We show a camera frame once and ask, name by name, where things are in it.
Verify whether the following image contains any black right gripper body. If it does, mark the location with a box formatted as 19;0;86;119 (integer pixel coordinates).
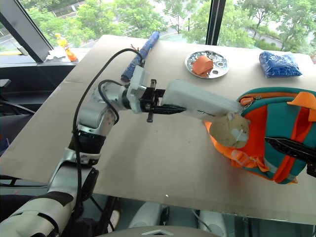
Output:
306;159;316;178

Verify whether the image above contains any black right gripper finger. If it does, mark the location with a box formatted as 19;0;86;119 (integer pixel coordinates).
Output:
270;144;316;163
264;137;316;155

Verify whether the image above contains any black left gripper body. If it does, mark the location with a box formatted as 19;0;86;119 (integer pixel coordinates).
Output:
138;79;166;123

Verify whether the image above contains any orange and teal backpack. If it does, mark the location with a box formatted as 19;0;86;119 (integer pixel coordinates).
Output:
203;87;316;185

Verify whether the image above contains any long white box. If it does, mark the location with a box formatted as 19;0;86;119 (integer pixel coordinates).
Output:
161;79;244;118

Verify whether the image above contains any blue patterned folded umbrella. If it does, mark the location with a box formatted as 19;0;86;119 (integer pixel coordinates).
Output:
120;31;160;82

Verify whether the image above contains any orange cloth piece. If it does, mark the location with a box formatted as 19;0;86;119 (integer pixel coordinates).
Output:
192;55;214;77

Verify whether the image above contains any beige cat plush toy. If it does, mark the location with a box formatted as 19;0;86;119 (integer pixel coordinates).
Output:
209;112;251;149

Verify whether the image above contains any perforated silver metal plate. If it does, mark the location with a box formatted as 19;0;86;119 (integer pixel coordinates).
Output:
184;50;230;79

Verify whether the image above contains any blue patterned plastic bag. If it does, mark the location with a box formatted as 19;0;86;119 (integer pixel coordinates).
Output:
259;51;303;79

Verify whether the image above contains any orange drink bottle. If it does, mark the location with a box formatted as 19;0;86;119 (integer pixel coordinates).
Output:
54;33;79;62

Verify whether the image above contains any crumpled white tissue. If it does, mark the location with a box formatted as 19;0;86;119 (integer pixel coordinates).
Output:
45;47;67;61

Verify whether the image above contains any white rounded robot leg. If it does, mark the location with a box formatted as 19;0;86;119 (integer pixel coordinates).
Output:
128;201;161;229
198;209;227;237

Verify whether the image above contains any slanted dark window pillar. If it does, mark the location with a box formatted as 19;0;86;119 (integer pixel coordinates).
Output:
0;0;54;63

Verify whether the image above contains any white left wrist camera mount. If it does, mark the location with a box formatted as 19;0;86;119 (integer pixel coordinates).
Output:
127;65;152;114

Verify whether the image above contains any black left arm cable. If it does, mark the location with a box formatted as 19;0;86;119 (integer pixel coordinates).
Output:
72;48;145;224

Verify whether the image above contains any upright black window post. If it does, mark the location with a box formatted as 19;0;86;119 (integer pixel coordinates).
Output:
205;0;227;46

